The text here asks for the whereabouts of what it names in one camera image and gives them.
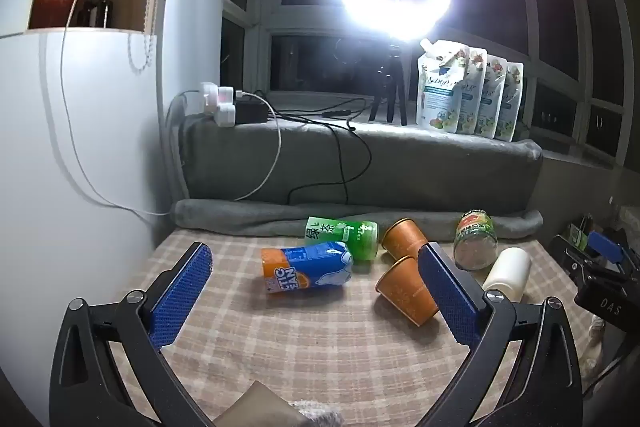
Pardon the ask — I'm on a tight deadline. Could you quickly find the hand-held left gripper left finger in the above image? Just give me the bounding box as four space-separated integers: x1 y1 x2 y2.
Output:
49 242 216 427

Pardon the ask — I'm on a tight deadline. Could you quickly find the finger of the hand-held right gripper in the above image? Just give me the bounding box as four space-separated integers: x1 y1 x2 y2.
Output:
549 234 601 288
586 229 632 269

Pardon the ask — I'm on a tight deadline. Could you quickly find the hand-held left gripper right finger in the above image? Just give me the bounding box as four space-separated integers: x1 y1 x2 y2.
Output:
415 242 584 427

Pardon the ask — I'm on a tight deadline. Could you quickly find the orange paper cup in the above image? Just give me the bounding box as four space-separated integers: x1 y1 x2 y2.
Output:
381 218 428 261
376 255 441 327

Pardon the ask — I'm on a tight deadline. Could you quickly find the white cup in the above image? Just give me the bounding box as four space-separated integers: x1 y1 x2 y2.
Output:
482 247 532 301

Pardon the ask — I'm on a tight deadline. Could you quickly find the green white box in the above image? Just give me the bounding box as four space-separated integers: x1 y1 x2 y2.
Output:
566 218 592 254

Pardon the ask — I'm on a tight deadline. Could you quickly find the glass jar with red label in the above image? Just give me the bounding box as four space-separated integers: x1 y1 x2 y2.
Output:
453 209 499 271

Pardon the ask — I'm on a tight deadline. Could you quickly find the green tea bottle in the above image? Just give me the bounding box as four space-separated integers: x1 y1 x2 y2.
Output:
305 216 380 262

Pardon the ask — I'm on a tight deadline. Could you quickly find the blue orange drink can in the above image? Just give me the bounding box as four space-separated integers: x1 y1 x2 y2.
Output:
261 241 354 295

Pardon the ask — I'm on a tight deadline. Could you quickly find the tan flat object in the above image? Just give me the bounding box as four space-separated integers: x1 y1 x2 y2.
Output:
214 381 302 427

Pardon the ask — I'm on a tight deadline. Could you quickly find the beige plaid cloth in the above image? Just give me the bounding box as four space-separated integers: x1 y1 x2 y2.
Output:
117 227 598 427

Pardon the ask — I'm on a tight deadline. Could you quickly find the grey blanket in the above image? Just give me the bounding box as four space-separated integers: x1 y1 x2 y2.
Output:
170 113 545 242

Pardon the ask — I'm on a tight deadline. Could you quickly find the grey fuzzy cloth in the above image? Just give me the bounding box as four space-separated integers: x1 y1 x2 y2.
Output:
289 398 347 427

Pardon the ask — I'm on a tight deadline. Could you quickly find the white cabinet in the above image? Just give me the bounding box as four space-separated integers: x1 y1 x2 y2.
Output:
0 0 232 408

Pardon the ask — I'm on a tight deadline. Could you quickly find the white charger plug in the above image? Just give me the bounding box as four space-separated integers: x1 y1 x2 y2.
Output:
215 103 237 128
199 82 236 114

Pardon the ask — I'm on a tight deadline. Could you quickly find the black power adapter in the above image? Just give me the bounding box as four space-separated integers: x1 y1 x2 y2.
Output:
232 99 271 126

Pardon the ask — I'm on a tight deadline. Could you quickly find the white spouted refill pouch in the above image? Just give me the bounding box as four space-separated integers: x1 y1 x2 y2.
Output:
416 39 474 134

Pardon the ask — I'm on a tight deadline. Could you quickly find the black tripod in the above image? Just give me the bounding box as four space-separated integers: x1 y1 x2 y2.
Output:
369 41 409 126

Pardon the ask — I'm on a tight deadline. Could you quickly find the window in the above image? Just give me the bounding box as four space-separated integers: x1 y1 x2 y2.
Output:
220 0 640 170

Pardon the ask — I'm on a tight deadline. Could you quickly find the short white cable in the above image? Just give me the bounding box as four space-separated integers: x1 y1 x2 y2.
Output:
231 90 282 202

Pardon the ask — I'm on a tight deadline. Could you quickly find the black cable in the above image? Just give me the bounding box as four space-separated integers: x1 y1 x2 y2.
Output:
269 106 374 208

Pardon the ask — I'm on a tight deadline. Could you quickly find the white bead chain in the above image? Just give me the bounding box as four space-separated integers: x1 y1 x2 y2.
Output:
127 32 154 73

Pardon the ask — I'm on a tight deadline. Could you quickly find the long white cable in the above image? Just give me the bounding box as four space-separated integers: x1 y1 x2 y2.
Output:
61 0 173 217

